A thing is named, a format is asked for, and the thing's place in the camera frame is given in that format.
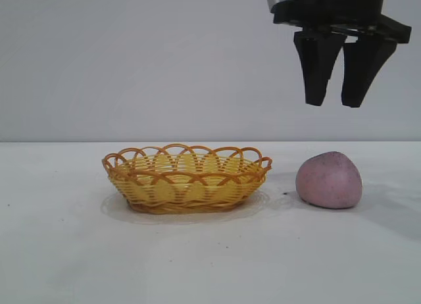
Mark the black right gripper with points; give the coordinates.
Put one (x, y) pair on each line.
(338, 8)

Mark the clear plastic saucer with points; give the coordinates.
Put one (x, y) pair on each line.
(256, 203)

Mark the yellow woven plastic basket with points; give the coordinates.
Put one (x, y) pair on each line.
(184, 192)

